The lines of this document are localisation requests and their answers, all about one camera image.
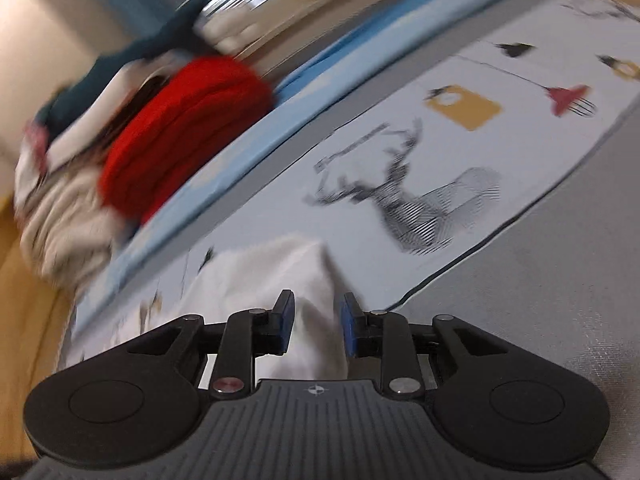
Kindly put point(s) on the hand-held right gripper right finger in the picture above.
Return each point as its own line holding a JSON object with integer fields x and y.
{"x": 349, "y": 327}

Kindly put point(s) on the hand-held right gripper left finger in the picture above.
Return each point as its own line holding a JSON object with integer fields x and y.
{"x": 285, "y": 322}

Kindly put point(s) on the white t-shirt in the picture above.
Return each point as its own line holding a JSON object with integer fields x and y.
{"x": 310, "y": 280}

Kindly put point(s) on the deer printed bed sheet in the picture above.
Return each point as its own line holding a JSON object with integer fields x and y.
{"x": 450, "y": 160}

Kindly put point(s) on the red knit blanket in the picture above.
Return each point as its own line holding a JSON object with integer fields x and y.
{"x": 185, "y": 130}

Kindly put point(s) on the light blue bed sheet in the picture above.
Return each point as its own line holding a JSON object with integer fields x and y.
{"x": 310, "y": 90}

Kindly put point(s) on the beige quilt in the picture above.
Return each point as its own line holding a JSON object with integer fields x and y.
{"x": 65, "y": 230}

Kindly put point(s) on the white folded cloth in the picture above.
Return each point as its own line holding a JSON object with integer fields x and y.
{"x": 225, "y": 30}

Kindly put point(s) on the teal cloth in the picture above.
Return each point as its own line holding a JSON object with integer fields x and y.
{"x": 100, "y": 80}

